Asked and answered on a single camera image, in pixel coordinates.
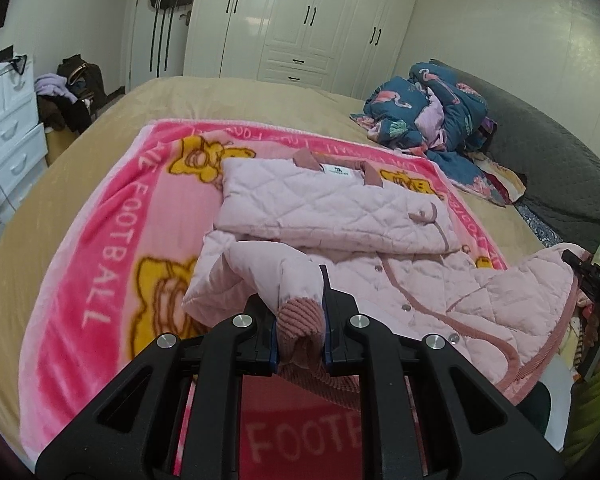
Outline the pink quilted jacket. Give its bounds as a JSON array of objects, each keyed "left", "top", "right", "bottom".
[{"left": 182, "top": 151, "right": 577, "bottom": 408}]

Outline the green right sleeve forearm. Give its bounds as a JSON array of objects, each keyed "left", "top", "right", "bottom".
[{"left": 562, "top": 370, "right": 600, "bottom": 466}]

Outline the white bedroom door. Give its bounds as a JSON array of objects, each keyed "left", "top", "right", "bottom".
[{"left": 123, "top": 0, "right": 193, "bottom": 91}]

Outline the person's right hand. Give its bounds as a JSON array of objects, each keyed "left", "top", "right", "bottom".
[{"left": 577, "top": 292, "right": 600, "bottom": 368}]

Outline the grey bed headboard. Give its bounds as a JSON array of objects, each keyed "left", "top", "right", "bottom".
[{"left": 454, "top": 68, "right": 600, "bottom": 252}]

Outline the red yellow folded cloth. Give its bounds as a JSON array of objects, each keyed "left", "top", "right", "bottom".
[{"left": 470, "top": 152, "right": 527, "bottom": 205}]

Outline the pink bear print blanket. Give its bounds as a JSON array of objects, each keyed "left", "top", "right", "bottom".
[{"left": 18, "top": 119, "right": 508, "bottom": 479}]

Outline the blue floral quilt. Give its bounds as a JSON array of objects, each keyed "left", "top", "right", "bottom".
[{"left": 350, "top": 62, "right": 510, "bottom": 206}]

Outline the beige bed cover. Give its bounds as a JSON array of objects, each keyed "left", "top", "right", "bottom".
[{"left": 0, "top": 77, "right": 542, "bottom": 455}]

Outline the white drawer dresser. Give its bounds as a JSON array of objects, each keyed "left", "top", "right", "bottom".
[{"left": 0, "top": 55, "right": 48, "bottom": 216}]

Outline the dark bag pile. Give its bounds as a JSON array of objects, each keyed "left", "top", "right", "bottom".
[{"left": 35, "top": 54, "right": 107, "bottom": 134}]

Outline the white glossy wardrobe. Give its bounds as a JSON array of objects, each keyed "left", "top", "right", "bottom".
[{"left": 184, "top": 0, "right": 416, "bottom": 99}]

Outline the purple cloth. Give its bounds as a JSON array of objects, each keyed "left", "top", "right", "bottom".
[{"left": 34, "top": 73, "right": 78, "bottom": 103}]

